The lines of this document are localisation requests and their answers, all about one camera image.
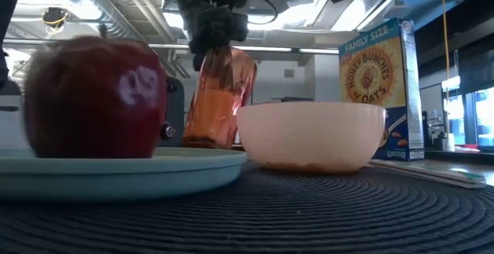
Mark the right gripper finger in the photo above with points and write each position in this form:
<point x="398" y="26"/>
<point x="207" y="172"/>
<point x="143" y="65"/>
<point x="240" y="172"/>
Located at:
<point x="198" y="59"/>
<point x="222" y="66"/>

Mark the orange translucent cup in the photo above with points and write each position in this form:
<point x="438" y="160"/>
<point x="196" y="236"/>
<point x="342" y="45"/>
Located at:
<point x="212" y="119"/>

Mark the red apple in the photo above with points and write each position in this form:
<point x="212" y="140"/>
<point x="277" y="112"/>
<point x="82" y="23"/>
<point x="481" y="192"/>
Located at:
<point x="85" y="103"/>

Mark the Honey Bunches cereal box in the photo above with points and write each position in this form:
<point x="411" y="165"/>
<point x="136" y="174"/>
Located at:
<point x="370" y="76"/>

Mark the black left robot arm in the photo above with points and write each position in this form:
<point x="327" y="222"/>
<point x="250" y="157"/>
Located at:
<point x="7" y="7"/>

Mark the black toaster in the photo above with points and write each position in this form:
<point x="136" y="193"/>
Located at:
<point x="175" y="111"/>

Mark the pink bowl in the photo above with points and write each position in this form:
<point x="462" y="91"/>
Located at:
<point x="308" y="134"/>

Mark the light blue plate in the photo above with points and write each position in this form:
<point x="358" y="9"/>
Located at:
<point x="116" y="177"/>

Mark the dark round woven placemat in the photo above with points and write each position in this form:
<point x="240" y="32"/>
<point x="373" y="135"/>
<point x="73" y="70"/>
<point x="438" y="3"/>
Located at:
<point x="289" y="215"/>

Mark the clear plastic bin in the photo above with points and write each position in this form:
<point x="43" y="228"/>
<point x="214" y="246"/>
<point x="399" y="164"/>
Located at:
<point x="11" y="130"/>

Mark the flat white green packet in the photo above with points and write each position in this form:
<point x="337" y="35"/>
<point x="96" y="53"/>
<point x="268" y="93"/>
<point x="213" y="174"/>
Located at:
<point x="432" y="173"/>

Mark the silver ventilation duct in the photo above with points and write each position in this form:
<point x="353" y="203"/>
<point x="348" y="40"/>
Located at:
<point x="96" y="11"/>

